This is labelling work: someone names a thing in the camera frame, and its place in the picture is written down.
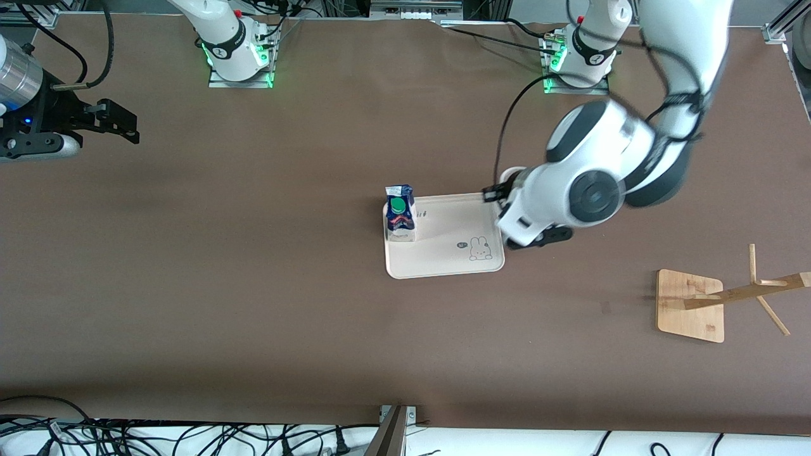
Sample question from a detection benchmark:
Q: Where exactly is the blue milk carton green cap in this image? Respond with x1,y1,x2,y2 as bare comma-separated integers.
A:
385,184,417,243

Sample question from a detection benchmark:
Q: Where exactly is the beige rabbit print tray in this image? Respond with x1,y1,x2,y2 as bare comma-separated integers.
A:
383,193,506,280

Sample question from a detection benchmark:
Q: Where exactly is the wooden mug stand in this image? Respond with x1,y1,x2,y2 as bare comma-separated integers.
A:
656,244,811,344

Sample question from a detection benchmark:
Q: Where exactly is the grey power strip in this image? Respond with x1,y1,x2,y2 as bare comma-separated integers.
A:
370,0,464,21

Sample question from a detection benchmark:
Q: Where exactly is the brown table cover sheet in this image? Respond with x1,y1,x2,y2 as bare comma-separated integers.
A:
0,13,811,438

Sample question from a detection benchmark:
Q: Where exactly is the aluminium frame profile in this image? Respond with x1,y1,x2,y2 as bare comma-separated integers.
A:
0,0,61,27
763,0,811,44

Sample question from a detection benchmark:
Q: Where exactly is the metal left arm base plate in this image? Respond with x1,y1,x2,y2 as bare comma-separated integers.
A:
540,35,610,96

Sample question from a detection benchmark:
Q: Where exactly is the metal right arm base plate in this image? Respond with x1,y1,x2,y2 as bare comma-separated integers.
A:
208,25,274,89

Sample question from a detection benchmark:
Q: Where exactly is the black base cable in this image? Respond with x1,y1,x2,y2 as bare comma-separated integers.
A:
504,18,552,39
444,25,555,54
241,0,327,48

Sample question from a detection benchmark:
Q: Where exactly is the metal corner bracket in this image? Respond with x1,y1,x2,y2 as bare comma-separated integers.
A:
378,405,417,426

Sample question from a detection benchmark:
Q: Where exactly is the aluminium frame post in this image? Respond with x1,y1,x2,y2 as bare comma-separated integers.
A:
362,405,407,456

